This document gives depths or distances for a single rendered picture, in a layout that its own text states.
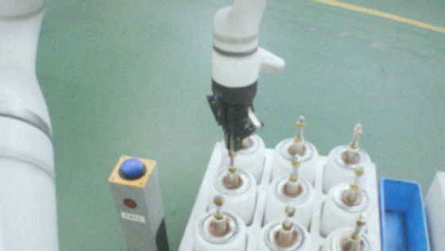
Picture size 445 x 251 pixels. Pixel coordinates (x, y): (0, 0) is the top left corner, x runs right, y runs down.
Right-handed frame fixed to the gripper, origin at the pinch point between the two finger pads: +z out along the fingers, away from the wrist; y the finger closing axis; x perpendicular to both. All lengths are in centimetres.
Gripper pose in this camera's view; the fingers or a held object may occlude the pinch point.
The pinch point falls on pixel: (233, 141)
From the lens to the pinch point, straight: 75.8
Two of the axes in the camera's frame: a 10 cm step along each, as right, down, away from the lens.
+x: 7.8, -3.9, 5.0
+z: 0.0, 7.9, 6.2
